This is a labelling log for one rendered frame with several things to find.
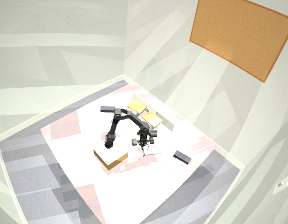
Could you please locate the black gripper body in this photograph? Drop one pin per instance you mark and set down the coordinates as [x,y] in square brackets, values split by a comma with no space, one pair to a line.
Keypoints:
[141,140]

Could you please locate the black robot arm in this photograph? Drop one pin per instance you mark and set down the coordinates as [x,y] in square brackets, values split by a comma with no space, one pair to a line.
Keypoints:
[143,132]

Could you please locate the pale grey flat panel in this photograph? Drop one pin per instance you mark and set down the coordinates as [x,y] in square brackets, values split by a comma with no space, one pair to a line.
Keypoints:
[166,122]

